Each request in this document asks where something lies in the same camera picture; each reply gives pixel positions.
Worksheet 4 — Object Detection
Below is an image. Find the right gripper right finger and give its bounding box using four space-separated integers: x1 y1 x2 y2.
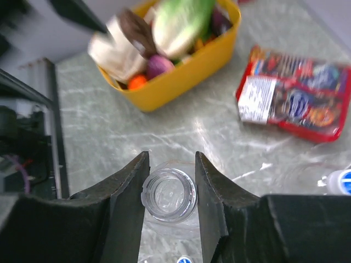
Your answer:
195 152 350 262

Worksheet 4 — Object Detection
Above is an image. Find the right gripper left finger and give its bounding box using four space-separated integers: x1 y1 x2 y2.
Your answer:
1 151 150 262

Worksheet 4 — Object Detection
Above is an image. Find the clear plastic bottle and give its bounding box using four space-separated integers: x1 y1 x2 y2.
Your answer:
138 161 202 262
272 161 350 196

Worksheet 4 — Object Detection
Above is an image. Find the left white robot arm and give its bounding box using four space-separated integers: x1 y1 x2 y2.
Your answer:
1 1 107 33

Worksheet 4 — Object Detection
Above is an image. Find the red snack package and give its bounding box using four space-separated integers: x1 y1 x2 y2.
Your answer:
235 45 350 142

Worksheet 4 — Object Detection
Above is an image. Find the yellow plastic basket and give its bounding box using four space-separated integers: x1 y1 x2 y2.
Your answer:
97 1 241 112

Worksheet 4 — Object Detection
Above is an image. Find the orange fruit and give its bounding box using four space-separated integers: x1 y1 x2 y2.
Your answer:
127 74 148 90

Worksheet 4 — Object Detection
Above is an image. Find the red onion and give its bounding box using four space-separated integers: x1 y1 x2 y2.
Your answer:
146 55 174 80

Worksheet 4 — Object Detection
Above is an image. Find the dark eggplant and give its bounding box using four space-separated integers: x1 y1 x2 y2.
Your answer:
211 8 233 37

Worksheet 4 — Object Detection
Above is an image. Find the green cabbage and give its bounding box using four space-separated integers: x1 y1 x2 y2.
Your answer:
151 0 216 60

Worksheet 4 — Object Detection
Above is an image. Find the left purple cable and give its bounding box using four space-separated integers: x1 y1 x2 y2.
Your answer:
5 155 31 194

